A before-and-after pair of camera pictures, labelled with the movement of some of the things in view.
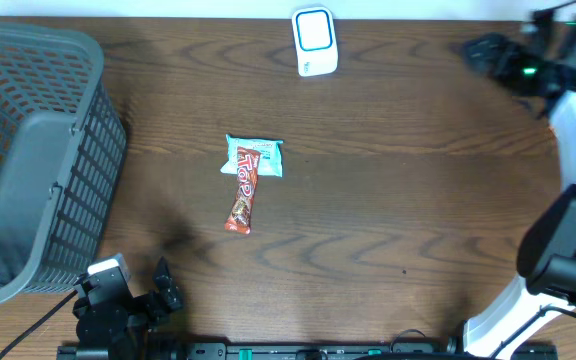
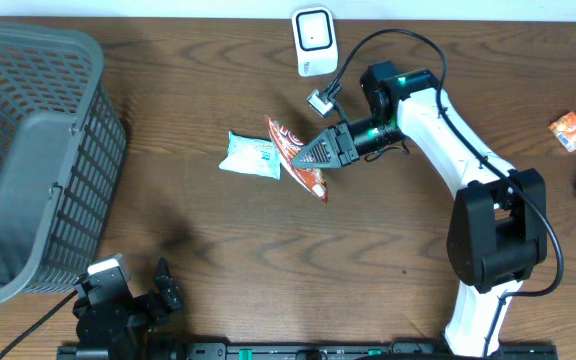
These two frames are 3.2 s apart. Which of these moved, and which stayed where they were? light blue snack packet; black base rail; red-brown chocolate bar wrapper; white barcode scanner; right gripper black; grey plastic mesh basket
Moved: right gripper black; red-brown chocolate bar wrapper
Stayed: black base rail; grey plastic mesh basket; white barcode scanner; light blue snack packet
